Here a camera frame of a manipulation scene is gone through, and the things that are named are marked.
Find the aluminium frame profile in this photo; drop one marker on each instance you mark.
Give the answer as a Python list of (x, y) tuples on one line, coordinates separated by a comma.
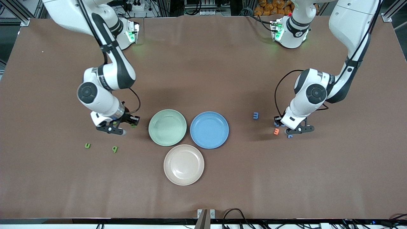
[(25, 21), (386, 17)]

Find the orange foam letter E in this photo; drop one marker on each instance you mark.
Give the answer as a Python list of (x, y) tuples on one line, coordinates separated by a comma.
[(276, 131)]

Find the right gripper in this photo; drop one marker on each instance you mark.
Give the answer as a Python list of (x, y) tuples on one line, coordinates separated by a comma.
[(127, 117)]

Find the black table edge strip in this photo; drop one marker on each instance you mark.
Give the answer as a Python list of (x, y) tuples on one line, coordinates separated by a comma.
[(63, 221)]

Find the blue plate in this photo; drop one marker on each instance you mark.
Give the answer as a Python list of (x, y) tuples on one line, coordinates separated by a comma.
[(209, 129)]

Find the green foam letter p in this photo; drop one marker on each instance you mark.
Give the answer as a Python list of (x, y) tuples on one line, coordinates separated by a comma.
[(115, 149)]

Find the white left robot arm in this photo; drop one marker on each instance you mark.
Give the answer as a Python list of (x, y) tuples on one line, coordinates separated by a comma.
[(302, 103)]

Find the white power strip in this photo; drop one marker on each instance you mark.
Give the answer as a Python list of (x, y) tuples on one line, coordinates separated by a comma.
[(216, 12), (138, 6)]

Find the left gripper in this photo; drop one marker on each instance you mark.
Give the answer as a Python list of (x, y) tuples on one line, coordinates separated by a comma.
[(278, 119)]

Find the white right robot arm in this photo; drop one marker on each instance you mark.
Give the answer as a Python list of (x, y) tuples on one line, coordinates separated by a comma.
[(95, 101)]

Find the orange fruit pile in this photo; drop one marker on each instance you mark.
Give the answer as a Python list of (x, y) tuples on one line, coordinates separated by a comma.
[(273, 6)]

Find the light green plate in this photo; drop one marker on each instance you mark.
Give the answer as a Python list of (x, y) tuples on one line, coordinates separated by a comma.
[(167, 127)]

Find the beige plate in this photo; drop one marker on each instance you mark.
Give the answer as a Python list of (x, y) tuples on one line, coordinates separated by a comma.
[(183, 164)]

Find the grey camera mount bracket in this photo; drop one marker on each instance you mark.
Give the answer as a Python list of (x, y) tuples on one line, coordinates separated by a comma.
[(203, 219)]

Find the blue foam letter E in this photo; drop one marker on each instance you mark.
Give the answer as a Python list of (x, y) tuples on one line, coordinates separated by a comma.
[(256, 115)]

